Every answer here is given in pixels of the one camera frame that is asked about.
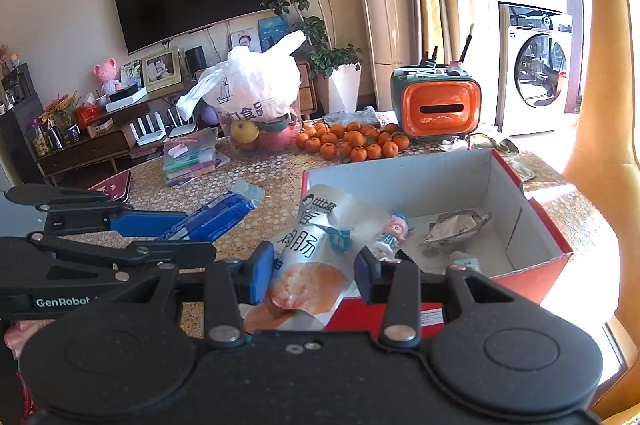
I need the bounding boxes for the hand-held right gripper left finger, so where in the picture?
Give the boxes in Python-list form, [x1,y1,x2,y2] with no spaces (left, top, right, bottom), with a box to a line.
[92,241,275,350]

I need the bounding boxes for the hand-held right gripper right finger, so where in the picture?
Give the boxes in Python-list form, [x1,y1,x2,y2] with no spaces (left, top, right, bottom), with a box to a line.
[353,246,544,351]

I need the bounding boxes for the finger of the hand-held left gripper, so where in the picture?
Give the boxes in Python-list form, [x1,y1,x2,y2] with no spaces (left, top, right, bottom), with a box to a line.
[4,183,188,239]
[27,230,218,270]

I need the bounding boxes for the pink-haired doll figurine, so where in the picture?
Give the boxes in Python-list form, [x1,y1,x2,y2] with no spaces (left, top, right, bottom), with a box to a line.
[374,213,416,262]

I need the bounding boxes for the white orange sausage packet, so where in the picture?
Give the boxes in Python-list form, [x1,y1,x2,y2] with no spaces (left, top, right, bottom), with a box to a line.
[242,191,391,333]

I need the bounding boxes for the blue snack packet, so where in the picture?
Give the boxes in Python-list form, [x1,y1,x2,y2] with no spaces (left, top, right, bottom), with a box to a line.
[157,182,266,242]

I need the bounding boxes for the silver foil packet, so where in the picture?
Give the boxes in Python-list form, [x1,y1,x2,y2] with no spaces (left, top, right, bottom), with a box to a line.
[420,211,493,248]

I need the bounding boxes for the red cardboard box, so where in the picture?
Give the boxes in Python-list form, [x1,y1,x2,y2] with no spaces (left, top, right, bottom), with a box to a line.
[300,148,573,341]

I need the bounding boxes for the red tin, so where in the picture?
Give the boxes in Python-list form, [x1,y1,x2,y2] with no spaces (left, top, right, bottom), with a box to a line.
[87,170,132,201]

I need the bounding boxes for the dark wooden television stand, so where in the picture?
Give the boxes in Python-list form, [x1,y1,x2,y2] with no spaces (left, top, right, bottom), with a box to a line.
[35,105,201,186]

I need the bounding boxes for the white router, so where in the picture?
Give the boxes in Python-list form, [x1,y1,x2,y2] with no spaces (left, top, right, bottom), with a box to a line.
[128,107,201,146]

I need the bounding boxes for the red gift box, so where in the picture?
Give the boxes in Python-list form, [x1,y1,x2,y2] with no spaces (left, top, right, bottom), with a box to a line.
[75,105,104,126]

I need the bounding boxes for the white flat box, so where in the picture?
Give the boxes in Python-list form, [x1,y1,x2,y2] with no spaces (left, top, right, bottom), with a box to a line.
[105,86,150,114]

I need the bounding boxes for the yellow round fruit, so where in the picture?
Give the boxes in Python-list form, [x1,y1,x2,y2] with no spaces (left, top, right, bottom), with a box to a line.
[230,120,261,146]

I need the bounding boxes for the pink apple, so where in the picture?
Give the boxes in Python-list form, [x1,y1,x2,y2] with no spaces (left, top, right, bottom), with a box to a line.
[260,127,297,154]

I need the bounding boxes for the pile of tangerines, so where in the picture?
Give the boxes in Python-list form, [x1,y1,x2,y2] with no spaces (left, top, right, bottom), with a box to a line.
[295,121,412,164]

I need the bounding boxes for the flower bouquet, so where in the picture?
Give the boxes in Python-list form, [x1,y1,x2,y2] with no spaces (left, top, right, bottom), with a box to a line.
[37,92,81,128]

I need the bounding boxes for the small standing picture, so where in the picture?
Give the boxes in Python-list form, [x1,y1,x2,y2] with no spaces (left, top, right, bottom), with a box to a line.
[120,60,144,88]

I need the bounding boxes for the pink teddy bear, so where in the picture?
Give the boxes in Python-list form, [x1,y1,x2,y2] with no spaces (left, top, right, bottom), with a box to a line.
[92,58,124,96]

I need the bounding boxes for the green fruit bowl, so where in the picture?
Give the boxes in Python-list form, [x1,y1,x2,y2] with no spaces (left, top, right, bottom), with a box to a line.
[257,117,294,134]

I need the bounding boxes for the grey cloth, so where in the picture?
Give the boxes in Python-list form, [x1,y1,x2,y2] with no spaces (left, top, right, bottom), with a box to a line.
[324,106,384,128]

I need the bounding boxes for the dark display shelf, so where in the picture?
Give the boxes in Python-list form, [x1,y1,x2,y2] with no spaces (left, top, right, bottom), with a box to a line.
[0,62,46,186]

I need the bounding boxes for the black cylinder speaker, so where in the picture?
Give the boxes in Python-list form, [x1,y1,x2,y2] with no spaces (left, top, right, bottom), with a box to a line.
[185,46,208,74]

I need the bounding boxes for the white plastic bag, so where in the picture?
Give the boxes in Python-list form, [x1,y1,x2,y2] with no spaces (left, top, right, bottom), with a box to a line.
[176,30,307,132]

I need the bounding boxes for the orange green tissue box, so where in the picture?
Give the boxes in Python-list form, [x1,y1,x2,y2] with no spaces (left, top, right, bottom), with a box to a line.
[390,65,482,140]

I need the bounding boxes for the green patterned cloth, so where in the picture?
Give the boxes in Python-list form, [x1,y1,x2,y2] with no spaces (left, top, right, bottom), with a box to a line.
[467,132,539,182]

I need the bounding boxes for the wooden drawer cabinet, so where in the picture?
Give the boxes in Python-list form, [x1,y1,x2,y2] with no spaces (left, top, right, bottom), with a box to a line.
[295,62,319,118]

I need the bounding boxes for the white planter pot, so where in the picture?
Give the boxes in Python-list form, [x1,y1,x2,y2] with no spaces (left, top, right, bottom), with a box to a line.
[327,62,362,116]

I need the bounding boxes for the brushes and pens bundle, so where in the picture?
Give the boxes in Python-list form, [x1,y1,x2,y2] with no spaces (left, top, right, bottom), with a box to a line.
[395,24,477,79]

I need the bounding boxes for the blue painting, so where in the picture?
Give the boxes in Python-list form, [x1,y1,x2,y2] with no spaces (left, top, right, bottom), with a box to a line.
[257,15,291,54]

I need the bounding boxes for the white washing machine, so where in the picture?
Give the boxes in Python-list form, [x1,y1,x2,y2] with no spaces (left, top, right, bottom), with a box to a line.
[496,1,574,137]

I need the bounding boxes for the white standing air conditioner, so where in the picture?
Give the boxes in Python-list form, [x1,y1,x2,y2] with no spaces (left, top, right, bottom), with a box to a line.
[346,0,417,112]

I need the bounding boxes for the yellow chair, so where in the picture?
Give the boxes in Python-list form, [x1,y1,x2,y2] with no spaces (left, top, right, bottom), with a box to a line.
[531,0,640,421]

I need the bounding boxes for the cream photo frame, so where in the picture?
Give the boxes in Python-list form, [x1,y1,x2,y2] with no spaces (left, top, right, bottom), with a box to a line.
[141,48,182,92]

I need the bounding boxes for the white portrait frame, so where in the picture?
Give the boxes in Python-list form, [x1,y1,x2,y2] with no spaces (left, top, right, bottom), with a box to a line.
[230,28,261,54]

